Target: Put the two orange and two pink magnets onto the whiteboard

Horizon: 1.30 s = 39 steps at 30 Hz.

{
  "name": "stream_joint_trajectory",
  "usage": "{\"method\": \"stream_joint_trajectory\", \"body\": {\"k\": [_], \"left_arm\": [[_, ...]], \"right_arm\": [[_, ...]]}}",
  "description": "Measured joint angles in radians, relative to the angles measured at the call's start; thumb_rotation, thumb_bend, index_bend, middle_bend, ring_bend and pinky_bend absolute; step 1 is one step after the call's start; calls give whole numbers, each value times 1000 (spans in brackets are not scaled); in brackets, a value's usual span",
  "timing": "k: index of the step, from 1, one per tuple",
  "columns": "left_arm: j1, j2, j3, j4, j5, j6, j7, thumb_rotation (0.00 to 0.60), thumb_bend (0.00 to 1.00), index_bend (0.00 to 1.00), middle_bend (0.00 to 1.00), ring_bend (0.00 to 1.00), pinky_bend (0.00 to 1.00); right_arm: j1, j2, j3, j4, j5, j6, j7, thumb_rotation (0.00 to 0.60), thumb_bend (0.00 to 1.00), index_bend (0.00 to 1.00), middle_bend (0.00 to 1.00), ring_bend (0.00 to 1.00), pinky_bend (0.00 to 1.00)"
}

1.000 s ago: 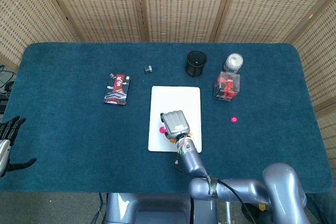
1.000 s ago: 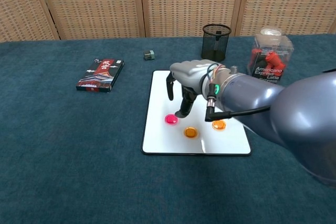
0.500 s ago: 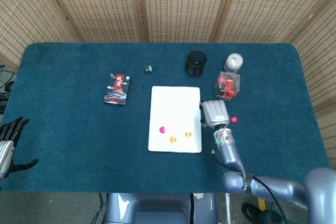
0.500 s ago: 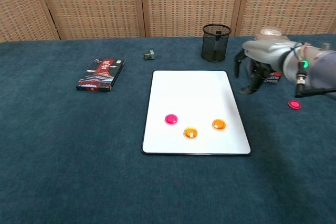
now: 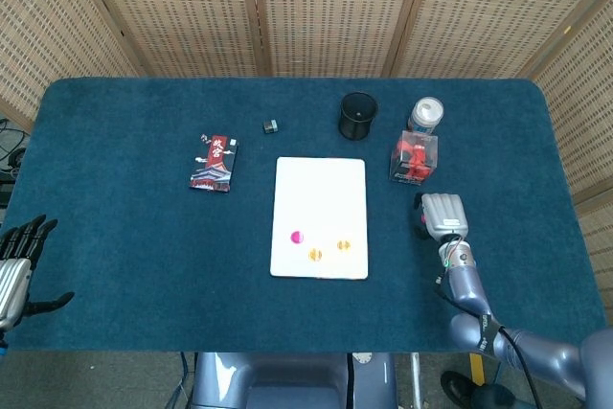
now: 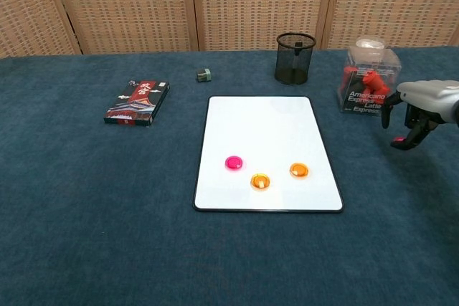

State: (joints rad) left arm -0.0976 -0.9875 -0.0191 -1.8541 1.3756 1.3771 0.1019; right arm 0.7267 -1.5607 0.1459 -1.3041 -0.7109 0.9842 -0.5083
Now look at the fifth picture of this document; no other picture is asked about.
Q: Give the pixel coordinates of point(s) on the orange disc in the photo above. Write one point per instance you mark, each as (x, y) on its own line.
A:
(343, 245)
(315, 255)

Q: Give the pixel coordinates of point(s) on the woven folding screen panel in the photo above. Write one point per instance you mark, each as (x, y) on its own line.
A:
(182, 6)
(479, 11)
(48, 21)
(584, 93)
(335, 6)

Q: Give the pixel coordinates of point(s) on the small grey-green block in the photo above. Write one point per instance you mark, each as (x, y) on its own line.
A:
(270, 126)

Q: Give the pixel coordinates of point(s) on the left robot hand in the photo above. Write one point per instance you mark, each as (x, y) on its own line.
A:
(12, 284)

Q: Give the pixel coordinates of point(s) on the orange toy figure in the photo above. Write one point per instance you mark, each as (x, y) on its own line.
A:
(419, 155)

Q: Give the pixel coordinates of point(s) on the metal table leg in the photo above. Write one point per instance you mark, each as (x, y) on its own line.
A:
(416, 380)

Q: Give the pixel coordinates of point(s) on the clear bottle with white lid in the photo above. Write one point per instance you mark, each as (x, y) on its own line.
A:
(427, 112)

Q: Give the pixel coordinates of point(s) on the blue table cloth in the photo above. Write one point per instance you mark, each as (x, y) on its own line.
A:
(143, 260)

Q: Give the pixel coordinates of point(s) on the clear printed plastic box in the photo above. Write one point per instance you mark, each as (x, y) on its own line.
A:
(407, 175)

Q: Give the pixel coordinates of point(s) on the black mesh pen cup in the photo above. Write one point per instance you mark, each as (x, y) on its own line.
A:
(358, 124)

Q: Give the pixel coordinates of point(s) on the white magnetic board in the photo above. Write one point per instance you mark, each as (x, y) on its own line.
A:
(316, 188)

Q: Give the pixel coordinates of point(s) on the dark card box red print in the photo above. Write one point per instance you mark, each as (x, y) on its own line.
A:
(213, 169)

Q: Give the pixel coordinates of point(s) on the blue-grey robot torso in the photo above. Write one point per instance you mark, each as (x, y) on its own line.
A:
(268, 380)

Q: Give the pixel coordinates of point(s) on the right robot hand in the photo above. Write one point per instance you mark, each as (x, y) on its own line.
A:
(443, 212)

